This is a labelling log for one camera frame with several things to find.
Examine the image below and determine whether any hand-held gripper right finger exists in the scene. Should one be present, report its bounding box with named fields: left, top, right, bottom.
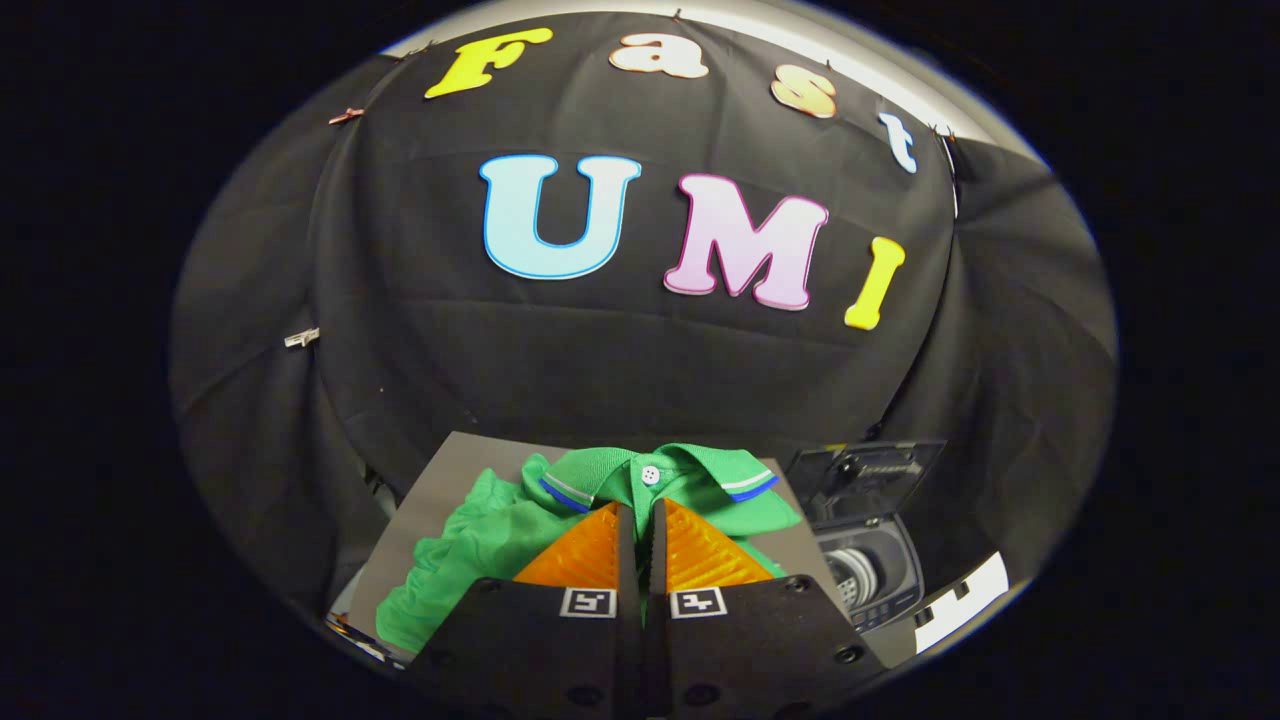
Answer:
left=644, top=497, right=889, bottom=720

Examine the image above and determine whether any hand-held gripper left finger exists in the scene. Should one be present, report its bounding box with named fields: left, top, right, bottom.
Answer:
left=408, top=500, right=643, bottom=720

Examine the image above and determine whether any white printed panel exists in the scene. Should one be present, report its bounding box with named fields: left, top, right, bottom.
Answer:
left=912, top=552, right=1011, bottom=656

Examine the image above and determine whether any dark grey washing machine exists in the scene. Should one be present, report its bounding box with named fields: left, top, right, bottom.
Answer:
left=812, top=514, right=927, bottom=635

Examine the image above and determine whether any black backdrop cloth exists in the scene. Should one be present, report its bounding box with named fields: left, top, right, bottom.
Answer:
left=170, top=10, right=1119, bottom=626

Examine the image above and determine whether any green polo shirt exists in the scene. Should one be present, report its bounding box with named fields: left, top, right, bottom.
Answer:
left=375, top=443, right=806, bottom=657

